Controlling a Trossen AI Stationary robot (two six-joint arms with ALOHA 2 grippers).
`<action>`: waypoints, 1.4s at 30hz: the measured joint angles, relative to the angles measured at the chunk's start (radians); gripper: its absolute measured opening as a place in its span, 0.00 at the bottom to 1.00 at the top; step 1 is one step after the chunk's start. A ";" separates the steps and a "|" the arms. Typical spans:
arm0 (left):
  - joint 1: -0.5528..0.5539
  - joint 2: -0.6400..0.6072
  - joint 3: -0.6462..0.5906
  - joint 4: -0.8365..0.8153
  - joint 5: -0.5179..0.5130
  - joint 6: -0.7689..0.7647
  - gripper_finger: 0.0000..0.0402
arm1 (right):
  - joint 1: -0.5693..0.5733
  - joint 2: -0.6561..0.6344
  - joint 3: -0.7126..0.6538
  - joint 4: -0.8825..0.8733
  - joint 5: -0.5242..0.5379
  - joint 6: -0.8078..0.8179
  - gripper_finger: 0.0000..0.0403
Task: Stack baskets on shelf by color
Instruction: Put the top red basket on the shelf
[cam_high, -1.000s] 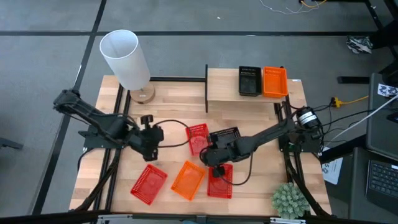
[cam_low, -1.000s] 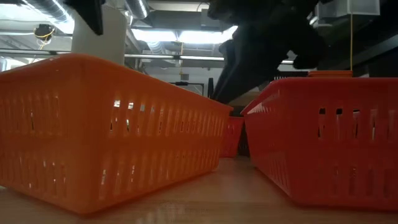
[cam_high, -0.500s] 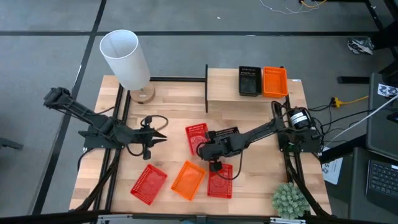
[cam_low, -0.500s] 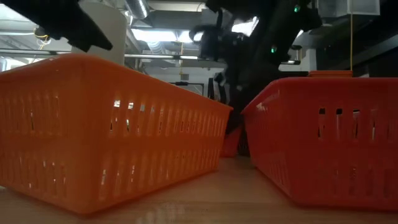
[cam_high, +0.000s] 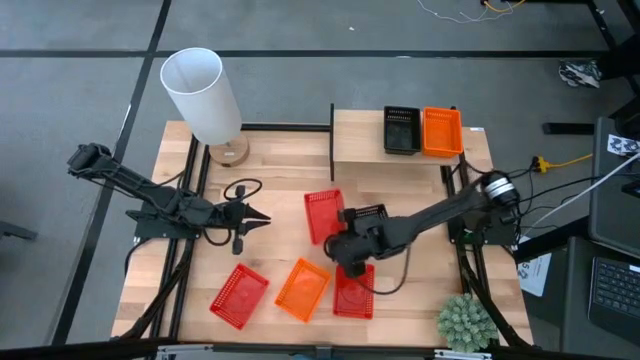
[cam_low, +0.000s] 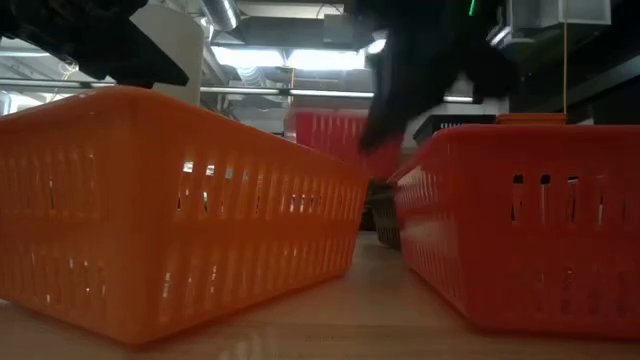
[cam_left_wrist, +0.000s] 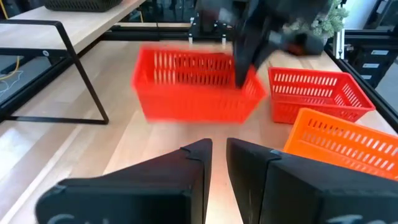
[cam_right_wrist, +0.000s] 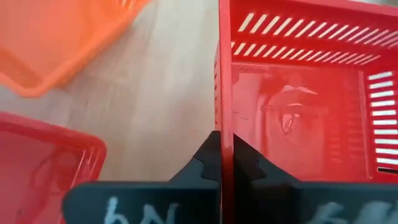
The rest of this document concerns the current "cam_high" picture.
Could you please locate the white printed paper sheet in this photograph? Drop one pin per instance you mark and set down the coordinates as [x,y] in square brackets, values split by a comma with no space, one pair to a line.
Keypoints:
[535,272]

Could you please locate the person's foot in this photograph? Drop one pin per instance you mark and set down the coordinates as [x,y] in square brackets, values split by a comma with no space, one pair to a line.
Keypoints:
[580,73]

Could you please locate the black table edge bar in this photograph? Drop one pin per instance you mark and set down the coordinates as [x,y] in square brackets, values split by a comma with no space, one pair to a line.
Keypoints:
[260,354]

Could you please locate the person's leg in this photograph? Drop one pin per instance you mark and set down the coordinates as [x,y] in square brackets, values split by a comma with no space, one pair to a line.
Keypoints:
[622,62]

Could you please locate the black laptop keyboard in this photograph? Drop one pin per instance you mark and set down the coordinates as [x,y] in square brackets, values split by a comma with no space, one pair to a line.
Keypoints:
[615,295]

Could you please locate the wooden shelf black frame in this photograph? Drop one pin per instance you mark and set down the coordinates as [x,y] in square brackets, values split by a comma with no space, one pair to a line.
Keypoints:
[360,140]

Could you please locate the red plastic slotted basket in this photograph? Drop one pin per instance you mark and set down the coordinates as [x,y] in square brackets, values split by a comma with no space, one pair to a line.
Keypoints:
[357,300]
[322,215]
[239,296]

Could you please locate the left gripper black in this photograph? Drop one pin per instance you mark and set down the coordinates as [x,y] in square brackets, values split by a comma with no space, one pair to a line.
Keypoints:
[231,217]

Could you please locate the orange plastic slotted basket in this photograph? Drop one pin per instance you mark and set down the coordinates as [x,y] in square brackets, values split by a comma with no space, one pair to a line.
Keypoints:
[442,132]
[302,289]

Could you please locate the black plastic slotted basket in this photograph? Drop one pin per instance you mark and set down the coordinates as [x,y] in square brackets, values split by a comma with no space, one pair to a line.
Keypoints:
[402,135]
[372,212]

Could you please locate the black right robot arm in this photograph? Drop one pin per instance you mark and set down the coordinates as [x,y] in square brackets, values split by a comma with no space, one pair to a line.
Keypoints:
[440,212]

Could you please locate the white lamp wooden base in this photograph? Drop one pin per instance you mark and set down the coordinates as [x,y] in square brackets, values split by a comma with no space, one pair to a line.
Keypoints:
[202,95]

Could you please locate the black desk foot bar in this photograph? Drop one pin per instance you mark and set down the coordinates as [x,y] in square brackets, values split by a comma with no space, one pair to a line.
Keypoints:
[570,128]

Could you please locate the small white label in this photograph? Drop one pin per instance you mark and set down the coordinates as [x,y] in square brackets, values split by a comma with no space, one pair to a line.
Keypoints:
[477,129]

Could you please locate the black metal crossbar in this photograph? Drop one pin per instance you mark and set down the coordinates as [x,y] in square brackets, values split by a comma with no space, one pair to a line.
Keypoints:
[285,127]

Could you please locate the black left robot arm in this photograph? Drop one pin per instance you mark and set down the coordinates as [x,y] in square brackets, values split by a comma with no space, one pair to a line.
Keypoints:
[145,192]

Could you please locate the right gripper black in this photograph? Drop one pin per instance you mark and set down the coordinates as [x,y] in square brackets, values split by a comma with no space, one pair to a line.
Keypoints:
[365,240]

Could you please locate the black metal frame rail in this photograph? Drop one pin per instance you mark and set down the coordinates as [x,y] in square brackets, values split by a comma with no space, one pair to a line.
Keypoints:
[480,275]
[163,280]
[461,272]
[185,280]

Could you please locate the printed marker paper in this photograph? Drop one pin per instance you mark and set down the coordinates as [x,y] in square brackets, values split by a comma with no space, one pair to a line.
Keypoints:
[620,145]

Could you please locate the green artificial succulent plant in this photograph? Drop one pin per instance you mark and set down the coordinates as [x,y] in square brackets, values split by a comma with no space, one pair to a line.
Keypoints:
[466,322]

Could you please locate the black desk surface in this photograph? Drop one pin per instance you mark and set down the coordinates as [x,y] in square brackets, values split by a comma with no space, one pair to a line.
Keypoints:
[575,310]

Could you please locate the grey furniture foot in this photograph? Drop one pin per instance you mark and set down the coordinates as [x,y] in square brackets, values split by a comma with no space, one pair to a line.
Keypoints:
[15,231]

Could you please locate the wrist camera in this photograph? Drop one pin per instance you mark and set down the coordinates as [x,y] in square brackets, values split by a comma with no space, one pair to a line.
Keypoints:
[353,270]
[238,246]

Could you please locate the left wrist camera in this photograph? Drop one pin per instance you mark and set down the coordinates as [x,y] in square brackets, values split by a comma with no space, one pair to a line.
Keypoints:
[238,246]

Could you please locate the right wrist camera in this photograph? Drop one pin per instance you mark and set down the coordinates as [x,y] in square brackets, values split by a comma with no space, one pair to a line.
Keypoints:
[353,270]

